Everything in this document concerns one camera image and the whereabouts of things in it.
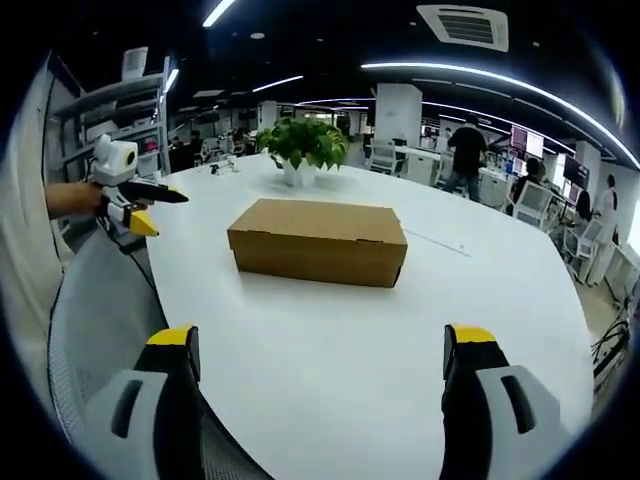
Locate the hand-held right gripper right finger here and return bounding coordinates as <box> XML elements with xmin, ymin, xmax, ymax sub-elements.
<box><xmin>438</xmin><ymin>323</ymin><xmax>574</xmax><ymax>480</ymax></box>

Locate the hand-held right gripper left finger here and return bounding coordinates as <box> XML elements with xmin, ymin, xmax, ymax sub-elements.
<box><xmin>82</xmin><ymin>324</ymin><xmax>207</xmax><ymax>480</ymax></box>

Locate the brown cardboard shoe box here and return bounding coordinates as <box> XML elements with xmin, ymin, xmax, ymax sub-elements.
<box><xmin>227</xmin><ymin>198</ymin><xmax>409</xmax><ymax>289</ymax></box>

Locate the person's left hand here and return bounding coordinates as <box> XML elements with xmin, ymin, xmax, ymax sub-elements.
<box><xmin>45</xmin><ymin>181</ymin><xmax>111</xmax><ymax>219</ymax></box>

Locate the metal storage shelf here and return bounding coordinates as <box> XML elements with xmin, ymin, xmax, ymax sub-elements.
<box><xmin>53</xmin><ymin>55</ymin><xmax>172</xmax><ymax>179</ymax></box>

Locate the grey mesh office chair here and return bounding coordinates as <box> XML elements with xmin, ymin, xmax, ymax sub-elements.
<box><xmin>47</xmin><ymin>219</ymin><xmax>271</xmax><ymax>480</ymax></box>

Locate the small device on table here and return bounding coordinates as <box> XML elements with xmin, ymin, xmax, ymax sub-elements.
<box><xmin>208</xmin><ymin>155</ymin><xmax>240</xmax><ymax>176</ymax></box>

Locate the green potted plant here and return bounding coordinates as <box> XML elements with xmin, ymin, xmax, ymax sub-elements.
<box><xmin>255</xmin><ymin>116</ymin><xmax>350</xmax><ymax>188</ymax></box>

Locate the white office chair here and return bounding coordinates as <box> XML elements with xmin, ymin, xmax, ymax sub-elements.
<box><xmin>368</xmin><ymin>137</ymin><xmax>404</xmax><ymax>177</ymax></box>
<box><xmin>512</xmin><ymin>179</ymin><xmax>555</xmax><ymax>227</ymax></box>
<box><xmin>562</xmin><ymin>217</ymin><xmax>604</xmax><ymax>279</ymax></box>

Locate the computer monitor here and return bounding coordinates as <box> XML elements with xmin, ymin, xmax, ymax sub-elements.
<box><xmin>509</xmin><ymin>124</ymin><xmax>545</xmax><ymax>160</ymax></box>

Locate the ceiling air conditioner vent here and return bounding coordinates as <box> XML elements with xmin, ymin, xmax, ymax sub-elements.
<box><xmin>415</xmin><ymin>3</ymin><xmax>510</xmax><ymax>53</ymax></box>

